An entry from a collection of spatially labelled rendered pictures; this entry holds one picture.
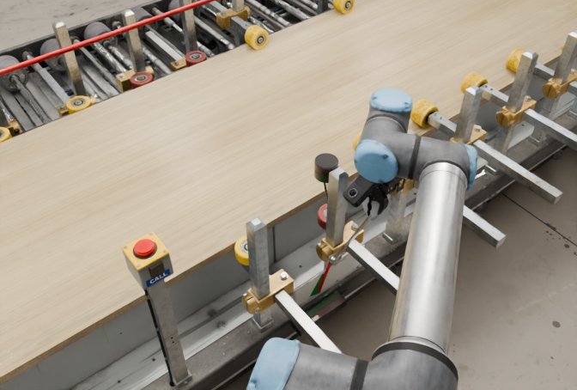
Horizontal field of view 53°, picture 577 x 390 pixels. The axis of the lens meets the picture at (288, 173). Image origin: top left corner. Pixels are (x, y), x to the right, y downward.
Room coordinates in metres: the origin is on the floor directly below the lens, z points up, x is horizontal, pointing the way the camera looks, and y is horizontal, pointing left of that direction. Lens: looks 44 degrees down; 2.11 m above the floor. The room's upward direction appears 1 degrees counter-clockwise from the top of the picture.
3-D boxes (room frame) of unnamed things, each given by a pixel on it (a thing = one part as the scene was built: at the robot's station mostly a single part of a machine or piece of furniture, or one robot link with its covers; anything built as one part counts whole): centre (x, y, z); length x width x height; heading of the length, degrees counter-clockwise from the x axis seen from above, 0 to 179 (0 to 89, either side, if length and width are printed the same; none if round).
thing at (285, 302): (0.83, -0.01, 0.82); 0.44 x 0.03 x 0.04; 37
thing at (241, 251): (0.99, 0.10, 0.85); 0.08 x 0.08 x 0.11
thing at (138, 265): (0.73, 0.28, 1.18); 0.07 x 0.07 x 0.08; 37
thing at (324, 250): (1.05, -0.14, 0.85); 0.14 x 0.06 x 0.05; 127
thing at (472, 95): (1.34, -0.52, 0.92); 0.04 x 0.04 x 0.48; 37
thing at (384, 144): (0.90, -0.20, 1.32); 0.12 x 0.12 x 0.09; 73
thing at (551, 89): (1.66, -0.94, 0.95); 0.14 x 0.06 x 0.05; 127
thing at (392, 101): (1.01, -0.22, 1.32); 0.10 x 0.09 x 0.12; 163
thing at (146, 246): (0.73, 0.28, 1.22); 0.04 x 0.04 x 0.02
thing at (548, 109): (1.64, -0.92, 0.92); 0.04 x 0.04 x 0.48; 37
